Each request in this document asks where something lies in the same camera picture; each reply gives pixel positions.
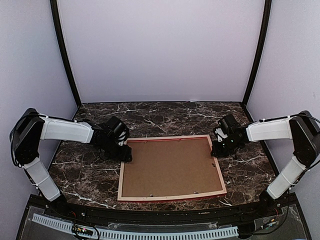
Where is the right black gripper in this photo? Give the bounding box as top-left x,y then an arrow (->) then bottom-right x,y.
211,136 -> 241,157

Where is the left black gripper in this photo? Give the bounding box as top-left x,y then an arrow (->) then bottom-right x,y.
99,137 -> 132,163

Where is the brown cardboard backing board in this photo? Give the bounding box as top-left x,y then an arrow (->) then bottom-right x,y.
121,138 -> 225,198

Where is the red wooden picture frame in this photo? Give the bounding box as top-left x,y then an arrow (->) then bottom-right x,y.
117,134 -> 228,203

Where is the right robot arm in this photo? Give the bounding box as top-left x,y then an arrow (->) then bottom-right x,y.
211,110 -> 320,217

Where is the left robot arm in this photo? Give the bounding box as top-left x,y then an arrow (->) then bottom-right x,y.
9,108 -> 133,218

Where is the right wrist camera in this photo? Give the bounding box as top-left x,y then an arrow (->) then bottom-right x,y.
218,114 -> 241,135

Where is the black front rail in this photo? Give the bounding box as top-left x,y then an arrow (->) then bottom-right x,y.
27,193 -> 296,226

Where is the white slotted cable duct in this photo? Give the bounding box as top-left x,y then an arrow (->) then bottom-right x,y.
31,213 -> 239,240

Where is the right black corner post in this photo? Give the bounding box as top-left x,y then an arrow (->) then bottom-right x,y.
241,0 -> 272,109

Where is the black corner post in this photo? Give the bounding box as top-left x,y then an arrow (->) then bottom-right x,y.
241,0 -> 272,109
49,0 -> 82,109

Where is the left black corner post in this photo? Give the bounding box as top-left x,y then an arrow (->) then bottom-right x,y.
49,0 -> 82,109

